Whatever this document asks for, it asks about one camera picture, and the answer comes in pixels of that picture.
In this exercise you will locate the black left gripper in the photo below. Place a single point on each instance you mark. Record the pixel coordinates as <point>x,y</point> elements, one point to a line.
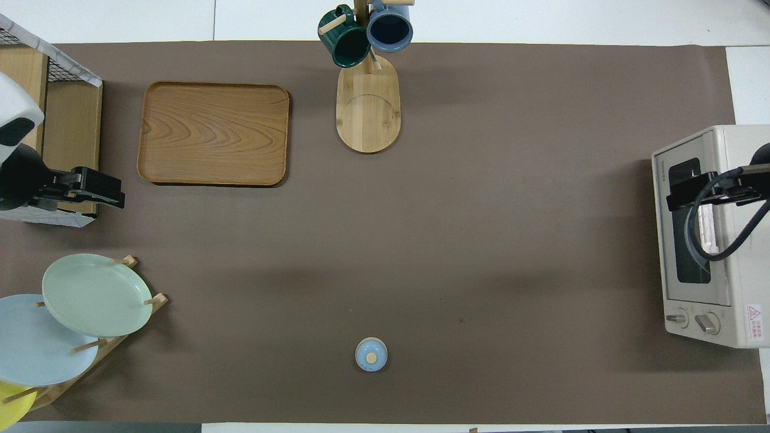
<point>96,187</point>

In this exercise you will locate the small blue lidded jar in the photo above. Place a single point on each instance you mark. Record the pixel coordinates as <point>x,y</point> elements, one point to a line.
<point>371,355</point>

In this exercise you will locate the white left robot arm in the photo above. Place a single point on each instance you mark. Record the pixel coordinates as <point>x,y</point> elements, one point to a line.
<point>15,102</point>

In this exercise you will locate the glass oven door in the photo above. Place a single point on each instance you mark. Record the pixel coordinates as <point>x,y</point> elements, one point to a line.
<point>662,246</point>

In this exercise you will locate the wooden mug tree stand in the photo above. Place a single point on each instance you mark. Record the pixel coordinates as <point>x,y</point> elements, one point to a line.
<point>368,114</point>

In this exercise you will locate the dark green mug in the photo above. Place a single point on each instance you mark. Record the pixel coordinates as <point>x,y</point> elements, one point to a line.
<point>349,45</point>

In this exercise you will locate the beige toaster oven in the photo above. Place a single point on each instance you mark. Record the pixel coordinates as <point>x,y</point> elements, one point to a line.
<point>743,270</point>

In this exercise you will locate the brown table mat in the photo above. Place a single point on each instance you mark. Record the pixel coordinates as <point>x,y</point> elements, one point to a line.
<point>481,240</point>

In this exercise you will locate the wooden tray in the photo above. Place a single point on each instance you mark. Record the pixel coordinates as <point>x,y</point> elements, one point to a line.
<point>213,132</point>

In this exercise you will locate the pale green plate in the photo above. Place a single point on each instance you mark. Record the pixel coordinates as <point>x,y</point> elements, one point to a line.
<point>96,294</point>

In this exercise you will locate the large light blue plate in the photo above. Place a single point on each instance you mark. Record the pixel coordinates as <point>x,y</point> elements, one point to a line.
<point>36,355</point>

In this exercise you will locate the yellow plate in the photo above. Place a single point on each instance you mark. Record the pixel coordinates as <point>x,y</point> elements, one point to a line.
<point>12,406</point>

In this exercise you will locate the wooden plate rack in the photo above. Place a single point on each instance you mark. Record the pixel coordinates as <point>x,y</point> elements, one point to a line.
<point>111,346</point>

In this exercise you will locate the blue mug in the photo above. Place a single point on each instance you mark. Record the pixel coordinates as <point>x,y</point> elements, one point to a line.
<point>390,30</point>

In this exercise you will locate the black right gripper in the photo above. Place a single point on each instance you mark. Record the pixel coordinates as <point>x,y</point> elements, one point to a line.
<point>722,187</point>

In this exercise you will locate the silver oven knob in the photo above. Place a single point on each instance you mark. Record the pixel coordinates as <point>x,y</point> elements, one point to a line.
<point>678,319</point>
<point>707,323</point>

